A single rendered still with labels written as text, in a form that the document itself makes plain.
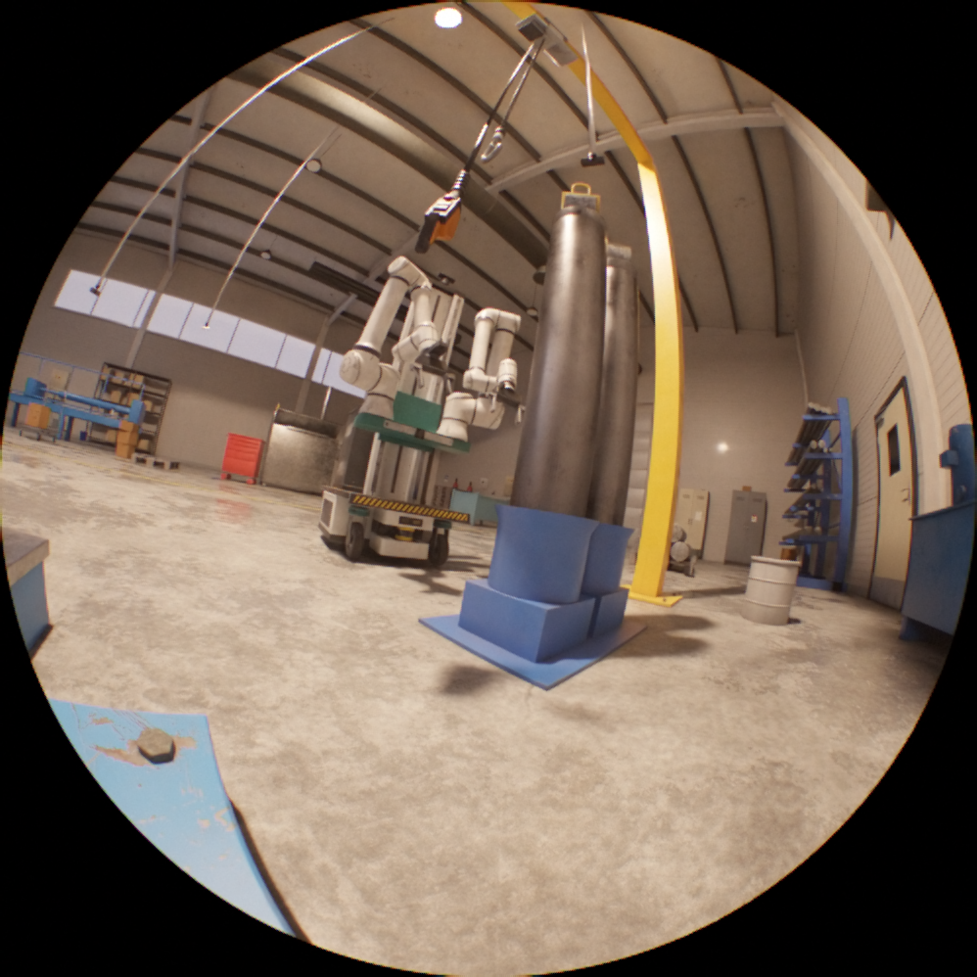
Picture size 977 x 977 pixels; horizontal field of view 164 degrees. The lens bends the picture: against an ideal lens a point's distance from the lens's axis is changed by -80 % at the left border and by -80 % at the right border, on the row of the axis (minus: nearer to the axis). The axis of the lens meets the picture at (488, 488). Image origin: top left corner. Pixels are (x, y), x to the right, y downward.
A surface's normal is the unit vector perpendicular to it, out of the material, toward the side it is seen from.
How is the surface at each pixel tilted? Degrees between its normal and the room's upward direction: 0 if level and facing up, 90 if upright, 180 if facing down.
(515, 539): 90
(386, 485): 90
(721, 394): 90
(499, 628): 90
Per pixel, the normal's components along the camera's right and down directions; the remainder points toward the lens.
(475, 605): -0.67, -0.17
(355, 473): 0.58, 0.04
